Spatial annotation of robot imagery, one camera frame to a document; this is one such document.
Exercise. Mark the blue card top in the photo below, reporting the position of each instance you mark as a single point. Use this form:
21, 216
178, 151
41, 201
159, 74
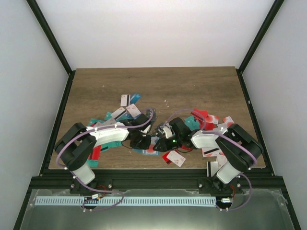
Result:
134, 98

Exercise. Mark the red card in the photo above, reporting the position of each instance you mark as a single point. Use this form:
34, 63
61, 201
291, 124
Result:
166, 159
95, 154

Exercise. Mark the white card with black stripe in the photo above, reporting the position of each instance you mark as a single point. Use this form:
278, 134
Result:
125, 100

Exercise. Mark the white striped card edge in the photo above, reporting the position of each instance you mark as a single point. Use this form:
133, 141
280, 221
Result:
212, 168

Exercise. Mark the white floral card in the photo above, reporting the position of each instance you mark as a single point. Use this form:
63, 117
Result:
176, 158
133, 110

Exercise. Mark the blue leather card holder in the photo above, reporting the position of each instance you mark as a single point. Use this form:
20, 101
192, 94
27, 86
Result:
149, 151

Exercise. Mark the white floral card front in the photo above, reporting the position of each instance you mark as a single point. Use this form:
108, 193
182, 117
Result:
176, 158

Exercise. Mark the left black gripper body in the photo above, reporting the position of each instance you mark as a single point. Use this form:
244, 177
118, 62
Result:
139, 143

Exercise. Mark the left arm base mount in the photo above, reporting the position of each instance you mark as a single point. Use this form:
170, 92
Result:
105, 184

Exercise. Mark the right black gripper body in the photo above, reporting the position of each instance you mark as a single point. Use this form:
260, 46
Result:
172, 145

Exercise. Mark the light blue slotted cable duct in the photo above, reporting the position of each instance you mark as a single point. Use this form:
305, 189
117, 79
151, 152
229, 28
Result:
203, 201

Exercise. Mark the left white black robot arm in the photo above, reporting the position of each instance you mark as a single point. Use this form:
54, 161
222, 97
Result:
75, 147

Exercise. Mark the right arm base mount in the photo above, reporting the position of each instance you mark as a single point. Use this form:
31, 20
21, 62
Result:
214, 187

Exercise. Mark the red card front left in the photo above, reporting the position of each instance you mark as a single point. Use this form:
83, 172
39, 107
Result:
95, 154

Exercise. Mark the white striped card right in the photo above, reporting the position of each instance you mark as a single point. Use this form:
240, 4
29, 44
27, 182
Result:
210, 152

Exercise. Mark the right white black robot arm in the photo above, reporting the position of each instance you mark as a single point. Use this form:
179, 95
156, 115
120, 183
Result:
239, 147

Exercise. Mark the teal card front left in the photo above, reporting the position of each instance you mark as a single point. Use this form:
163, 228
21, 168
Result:
93, 163

